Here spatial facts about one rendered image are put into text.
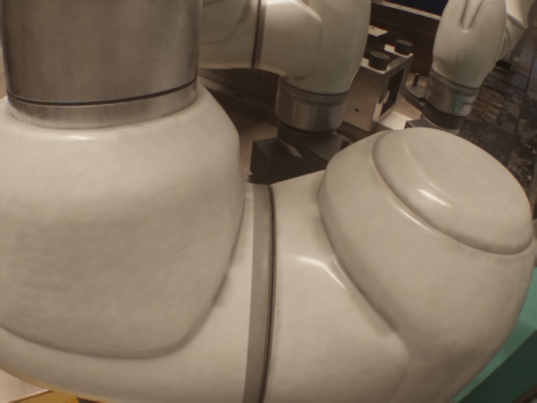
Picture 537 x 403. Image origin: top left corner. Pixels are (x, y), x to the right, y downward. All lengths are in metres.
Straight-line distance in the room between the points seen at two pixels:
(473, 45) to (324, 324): 0.52
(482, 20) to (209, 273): 0.55
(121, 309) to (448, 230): 0.15
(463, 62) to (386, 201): 0.48
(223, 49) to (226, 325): 0.31
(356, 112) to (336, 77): 0.90
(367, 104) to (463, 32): 0.75
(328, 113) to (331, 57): 0.08
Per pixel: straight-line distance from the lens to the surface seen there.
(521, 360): 0.34
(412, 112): 2.03
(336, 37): 0.45
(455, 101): 0.68
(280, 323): 0.20
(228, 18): 0.43
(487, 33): 0.65
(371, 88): 1.32
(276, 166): 0.53
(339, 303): 0.20
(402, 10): 2.48
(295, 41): 0.44
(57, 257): 0.18
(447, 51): 0.65
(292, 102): 0.49
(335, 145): 0.50
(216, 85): 1.78
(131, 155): 0.16
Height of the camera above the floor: 1.10
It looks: 40 degrees down
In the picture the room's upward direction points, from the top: 8 degrees clockwise
